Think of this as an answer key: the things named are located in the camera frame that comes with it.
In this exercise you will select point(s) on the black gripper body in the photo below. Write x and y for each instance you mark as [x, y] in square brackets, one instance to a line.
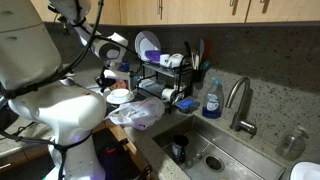
[100, 80]

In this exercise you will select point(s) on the white plastic shopping bag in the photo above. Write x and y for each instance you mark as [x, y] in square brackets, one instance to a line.
[140, 113]

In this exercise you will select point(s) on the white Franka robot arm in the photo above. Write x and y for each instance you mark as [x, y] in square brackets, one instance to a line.
[50, 110]

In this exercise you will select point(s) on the small reddish object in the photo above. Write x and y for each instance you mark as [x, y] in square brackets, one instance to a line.
[118, 84]

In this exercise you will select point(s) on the gray plate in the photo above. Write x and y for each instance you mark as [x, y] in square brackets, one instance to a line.
[116, 101]

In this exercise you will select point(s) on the white flat appliance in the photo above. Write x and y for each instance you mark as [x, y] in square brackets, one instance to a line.
[93, 88]

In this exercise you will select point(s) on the white bowl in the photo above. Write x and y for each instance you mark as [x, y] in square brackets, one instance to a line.
[120, 94]

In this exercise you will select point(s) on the blue cup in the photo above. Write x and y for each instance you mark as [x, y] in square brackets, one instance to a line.
[124, 66]

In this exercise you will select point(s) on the purple bowl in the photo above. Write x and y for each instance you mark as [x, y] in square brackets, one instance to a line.
[152, 56]

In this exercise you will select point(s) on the black clamp with red tip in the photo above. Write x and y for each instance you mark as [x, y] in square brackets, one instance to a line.
[116, 146]

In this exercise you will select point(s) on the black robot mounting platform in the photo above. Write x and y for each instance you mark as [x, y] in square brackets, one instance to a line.
[116, 163]

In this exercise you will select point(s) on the blue sponge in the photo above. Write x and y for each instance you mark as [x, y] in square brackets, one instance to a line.
[187, 104]

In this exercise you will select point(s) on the black kitchen utensil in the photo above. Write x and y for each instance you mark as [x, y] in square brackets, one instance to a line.
[187, 48]

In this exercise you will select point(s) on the black utensil holder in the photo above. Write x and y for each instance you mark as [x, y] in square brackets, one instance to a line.
[197, 76]

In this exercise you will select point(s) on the black mug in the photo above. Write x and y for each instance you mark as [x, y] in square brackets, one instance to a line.
[179, 150]

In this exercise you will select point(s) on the teal utensil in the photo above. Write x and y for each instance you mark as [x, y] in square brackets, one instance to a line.
[206, 65]

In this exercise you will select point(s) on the blue spatula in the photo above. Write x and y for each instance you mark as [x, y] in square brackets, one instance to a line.
[201, 46]

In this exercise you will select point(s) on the red spatula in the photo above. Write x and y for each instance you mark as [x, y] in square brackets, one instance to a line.
[207, 50]

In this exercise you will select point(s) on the blue dish soap bottle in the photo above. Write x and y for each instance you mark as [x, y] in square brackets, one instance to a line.
[212, 103]

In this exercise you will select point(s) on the clear drinking glass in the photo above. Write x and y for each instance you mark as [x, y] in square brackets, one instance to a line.
[191, 156]

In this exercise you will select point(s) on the steel kitchen faucet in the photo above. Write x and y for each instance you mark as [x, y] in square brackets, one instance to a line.
[238, 96]

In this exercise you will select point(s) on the steel kitchen sink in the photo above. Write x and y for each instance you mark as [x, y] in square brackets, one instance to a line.
[240, 160]

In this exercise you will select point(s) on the wooden wall cabinets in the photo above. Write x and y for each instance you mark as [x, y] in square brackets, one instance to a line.
[200, 10]

